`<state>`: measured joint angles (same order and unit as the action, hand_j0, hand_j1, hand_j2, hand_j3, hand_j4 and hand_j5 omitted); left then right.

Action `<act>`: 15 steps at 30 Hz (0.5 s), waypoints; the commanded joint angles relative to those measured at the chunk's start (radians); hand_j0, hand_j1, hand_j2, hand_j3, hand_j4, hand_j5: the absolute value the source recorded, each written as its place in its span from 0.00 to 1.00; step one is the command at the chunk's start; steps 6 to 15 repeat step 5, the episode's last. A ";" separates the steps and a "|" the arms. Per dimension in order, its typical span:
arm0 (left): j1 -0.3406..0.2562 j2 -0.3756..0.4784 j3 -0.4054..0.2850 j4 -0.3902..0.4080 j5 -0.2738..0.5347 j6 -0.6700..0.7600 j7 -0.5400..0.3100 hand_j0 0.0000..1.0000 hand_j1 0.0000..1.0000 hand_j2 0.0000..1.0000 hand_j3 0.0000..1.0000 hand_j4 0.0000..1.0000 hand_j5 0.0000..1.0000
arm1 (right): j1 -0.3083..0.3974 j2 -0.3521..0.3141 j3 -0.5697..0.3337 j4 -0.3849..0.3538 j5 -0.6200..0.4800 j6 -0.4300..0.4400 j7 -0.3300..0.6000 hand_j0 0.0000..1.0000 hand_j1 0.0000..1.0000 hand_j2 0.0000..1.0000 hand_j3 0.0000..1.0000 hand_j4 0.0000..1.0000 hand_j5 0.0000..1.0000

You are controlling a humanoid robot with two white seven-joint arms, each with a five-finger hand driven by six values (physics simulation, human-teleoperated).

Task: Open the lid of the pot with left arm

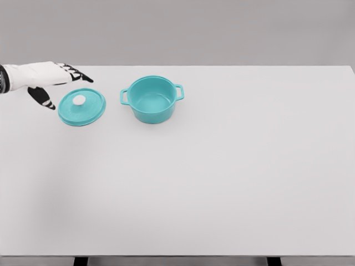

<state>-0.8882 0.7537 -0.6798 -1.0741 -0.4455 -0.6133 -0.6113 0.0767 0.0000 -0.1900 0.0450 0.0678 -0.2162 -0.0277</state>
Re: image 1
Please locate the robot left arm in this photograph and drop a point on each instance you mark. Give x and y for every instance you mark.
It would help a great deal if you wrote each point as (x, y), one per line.
(12, 77)

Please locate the teal pot lid white knob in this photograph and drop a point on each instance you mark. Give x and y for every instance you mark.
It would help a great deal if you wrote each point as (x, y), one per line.
(83, 108)

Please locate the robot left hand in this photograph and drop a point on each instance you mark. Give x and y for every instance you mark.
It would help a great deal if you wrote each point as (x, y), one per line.
(47, 72)

